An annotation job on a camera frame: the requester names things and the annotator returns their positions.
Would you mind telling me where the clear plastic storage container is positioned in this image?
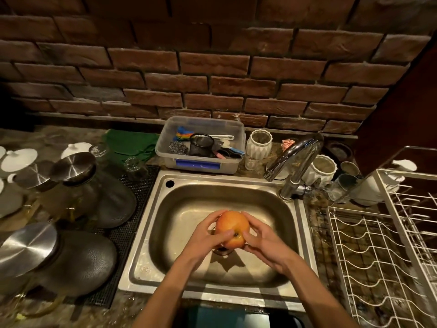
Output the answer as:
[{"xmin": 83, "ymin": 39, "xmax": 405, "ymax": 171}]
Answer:
[{"xmin": 155, "ymin": 115, "xmax": 246, "ymax": 175}]

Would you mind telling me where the person's left forearm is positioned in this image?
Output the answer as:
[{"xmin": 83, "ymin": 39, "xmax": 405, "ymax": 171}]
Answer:
[{"xmin": 132, "ymin": 256, "xmax": 203, "ymax": 328}]

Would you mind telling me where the white ceramic lid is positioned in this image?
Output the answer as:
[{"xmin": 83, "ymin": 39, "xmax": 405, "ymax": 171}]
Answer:
[
  {"xmin": 60, "ymin": 142, "xmax": 93, "ymax": 160},
  {"xmin": 0, "ymin": 148, "xmax": 38, "ymax": 173}
]

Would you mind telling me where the round steel lid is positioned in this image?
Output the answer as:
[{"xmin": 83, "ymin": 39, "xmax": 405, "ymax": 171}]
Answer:
[{"xmin": 13, "ymin": 163, "xmax": 52, "ymax": 192}]

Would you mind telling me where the person's left hand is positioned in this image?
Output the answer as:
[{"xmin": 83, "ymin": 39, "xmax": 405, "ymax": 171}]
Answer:
[{"xmin": 183, "ymin": 210, "xmax": 237, "ymax": 267}]

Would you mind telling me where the white wire dish rack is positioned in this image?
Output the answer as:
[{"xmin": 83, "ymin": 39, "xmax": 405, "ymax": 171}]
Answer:
[{"xmin": 326, "ymin": 146, "xmax": 437, "ymax": 328}]

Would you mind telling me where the black rubber drain mat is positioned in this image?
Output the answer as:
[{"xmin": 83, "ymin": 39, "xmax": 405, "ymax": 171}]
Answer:
[{"xmin": 64, "ymin": 164, "xmax": 161, "ymax": 310}]

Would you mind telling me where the blue and black brush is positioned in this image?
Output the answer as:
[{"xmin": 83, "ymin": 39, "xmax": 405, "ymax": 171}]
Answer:
[{"xmin": 215, "ymin": 145, "xmax": 245, "ymax": 160}]

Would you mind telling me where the green cloth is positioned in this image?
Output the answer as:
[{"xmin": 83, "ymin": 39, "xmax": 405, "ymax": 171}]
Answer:
[{"xmin": 102, "ymin": 129, "xmax": 161, "ymax": 165}]

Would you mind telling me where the white ceramic teapot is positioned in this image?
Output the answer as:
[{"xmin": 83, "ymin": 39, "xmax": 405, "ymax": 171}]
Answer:
[{"xmin": 349, "ymin": 160, "xmax": 418, "ymax": 207}]

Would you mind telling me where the white ribbed ceramic cup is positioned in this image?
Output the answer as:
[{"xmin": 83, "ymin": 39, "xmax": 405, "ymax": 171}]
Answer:
[
  {"xmin": 302, "ymin": 154, "xmax": 338, "ymax": 187},
  {"xmin": 246, "ymin": 129, "xmax": 273, "ymax": 160}
]

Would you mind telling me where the black mesh cup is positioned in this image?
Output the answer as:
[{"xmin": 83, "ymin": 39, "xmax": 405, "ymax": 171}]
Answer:
[{"xmin": 189, "ymin": 134, "xmax": 215, "ymax": 158}]

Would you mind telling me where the small clear glass jar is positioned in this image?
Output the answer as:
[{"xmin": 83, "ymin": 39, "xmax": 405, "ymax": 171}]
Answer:
[{"xmin": 123, "ymin": 156, "xmax": 149, "ymax": 182}]

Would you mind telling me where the clear drinking glass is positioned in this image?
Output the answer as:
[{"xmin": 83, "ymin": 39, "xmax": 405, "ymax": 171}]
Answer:
[{"xmin": 327, "ymin": 174, "xmax": 358, "ymax": 202}]

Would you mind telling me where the grey steel wool scrubber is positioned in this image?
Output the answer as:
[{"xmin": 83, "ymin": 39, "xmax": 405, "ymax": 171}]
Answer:
[{"xmin": 168, "ymin": 141, "xmax": 189, "ymax": 156}]

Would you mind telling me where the person's right hand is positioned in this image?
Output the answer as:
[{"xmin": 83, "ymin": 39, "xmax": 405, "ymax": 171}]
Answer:
[{"xmin": 241, "ymin": 212, "xmax": 298, "ymax": 274}]

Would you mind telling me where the dark wooden cabinet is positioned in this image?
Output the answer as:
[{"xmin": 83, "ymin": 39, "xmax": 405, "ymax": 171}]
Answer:
[{"xmin": 353, "ymin": 39, "xmax": 437, "ymax": 176}]

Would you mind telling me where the red orange apple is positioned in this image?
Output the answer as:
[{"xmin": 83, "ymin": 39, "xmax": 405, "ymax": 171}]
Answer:
[{"xmin": 215, "ymin": 210, "xmax": 251, "ymax": 250}]

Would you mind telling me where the dark round bowl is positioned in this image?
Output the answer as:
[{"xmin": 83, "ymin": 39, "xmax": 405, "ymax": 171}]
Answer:
[{"xmin": 322, "ymin": 141, "xmax": 354, "ymax": 165}]

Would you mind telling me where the colourful striped sponge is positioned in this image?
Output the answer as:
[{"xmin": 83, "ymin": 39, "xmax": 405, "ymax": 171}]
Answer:
[{"xmin": 174, "ymin": 126, "xmax": 195, "ymax": 142}]

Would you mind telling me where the stainless steel sink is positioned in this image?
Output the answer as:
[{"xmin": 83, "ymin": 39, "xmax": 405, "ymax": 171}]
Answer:
[{"xmin": 118, "ymin": 169, "xmax": 319, "ymax": 313}]

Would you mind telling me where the glass pitcher with steel lid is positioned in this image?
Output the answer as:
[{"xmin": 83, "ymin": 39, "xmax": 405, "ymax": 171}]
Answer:
[
  {"xmin": 49, "ymin": 152, "xmax": 137, "ymax": 229},
  {"xmin": 0, "ymin": 221, "xmax": 118, "ymax": 298}
]

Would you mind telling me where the person's right forearm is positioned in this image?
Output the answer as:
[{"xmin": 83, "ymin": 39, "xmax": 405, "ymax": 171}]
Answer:
[{"xmin": 282, "ymin": 254, "xmax": 360, "ymax": 328}]

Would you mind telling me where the chrome faucet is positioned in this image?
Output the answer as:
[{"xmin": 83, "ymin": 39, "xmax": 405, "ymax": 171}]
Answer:
[{"xmin": 263, "ymin": 133, "xmax": 324, "ymax": 201}]

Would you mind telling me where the small grey cup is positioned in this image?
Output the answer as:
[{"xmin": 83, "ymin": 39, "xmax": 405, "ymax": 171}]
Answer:
[{"xmin": 340, "ymin": 161, "xmax": 361, "ymax": 177}]

